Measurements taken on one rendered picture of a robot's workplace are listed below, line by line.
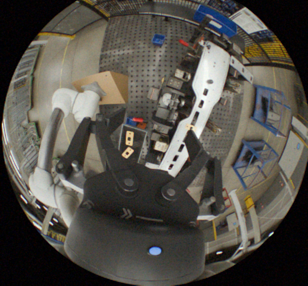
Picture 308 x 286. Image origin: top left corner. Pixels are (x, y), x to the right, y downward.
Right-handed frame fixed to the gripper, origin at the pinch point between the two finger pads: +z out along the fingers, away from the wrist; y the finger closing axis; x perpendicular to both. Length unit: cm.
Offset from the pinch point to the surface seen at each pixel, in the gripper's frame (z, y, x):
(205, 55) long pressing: 46, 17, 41
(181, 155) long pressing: 46, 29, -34
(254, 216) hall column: -47, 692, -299
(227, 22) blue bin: 35, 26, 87
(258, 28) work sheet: 12, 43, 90
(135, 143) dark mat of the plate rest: 30.1, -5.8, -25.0
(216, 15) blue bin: 34, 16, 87
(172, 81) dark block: 34.9, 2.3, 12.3
